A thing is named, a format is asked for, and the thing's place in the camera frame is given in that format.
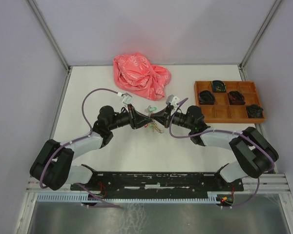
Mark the key with green tag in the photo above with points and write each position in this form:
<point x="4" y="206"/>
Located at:
<point x="150" y="109"/>

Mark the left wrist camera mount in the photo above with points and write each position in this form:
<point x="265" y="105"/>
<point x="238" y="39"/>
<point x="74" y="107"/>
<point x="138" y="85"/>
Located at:
<point x="126" y="99"/>

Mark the black coiled item left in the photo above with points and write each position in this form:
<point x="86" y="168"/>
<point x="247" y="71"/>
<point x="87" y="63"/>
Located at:
<point x="206" y="97"/>

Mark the black coiled item top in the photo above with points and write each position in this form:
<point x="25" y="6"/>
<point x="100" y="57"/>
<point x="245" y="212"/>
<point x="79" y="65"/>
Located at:
<point x="218" y="86"/>

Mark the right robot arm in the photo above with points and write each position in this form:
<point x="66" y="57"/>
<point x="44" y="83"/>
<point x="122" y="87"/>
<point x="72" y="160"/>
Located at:
<point x="254" y="154"/>

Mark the wooden compartment tray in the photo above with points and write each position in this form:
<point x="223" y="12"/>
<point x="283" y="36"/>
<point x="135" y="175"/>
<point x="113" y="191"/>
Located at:
<point x="221" y="111"/>

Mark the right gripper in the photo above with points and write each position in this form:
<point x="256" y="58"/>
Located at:
<point x="167" y="111"/>

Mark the black coiled item middle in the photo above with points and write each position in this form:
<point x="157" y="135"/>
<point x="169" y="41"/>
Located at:
<point x="236" y="98"/>

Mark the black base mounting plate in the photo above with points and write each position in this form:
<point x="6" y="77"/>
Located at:
<point x="98" y="180"/>

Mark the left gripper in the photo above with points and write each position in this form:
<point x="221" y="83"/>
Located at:
<point x="137" y="122"/>

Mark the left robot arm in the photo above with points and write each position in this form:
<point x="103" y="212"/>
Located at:
<point x="53" y="166"/>

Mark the crumpled pink plastic bag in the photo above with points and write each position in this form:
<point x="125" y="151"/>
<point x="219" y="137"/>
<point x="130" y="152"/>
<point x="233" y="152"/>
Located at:
<point x="136" y="74"/>

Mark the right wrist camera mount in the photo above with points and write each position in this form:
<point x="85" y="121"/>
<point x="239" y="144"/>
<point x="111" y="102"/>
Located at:
<point x="172" y="100"/>

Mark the black coiled item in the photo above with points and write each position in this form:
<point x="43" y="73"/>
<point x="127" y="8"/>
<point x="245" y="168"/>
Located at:
<point x="218" y="86"/>
<point x="236" y="98"/>
<point x="254" y="111"/>
<point x="206" y="97"/>

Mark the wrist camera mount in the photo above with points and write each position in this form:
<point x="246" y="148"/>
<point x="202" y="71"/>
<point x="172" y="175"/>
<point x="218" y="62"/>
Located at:
<point x="172" y="100"/>
<point x="126" y="99"/>

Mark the black coiled item right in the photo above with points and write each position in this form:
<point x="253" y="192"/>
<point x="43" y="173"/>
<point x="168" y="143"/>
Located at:
<point x="254" y="111"/>

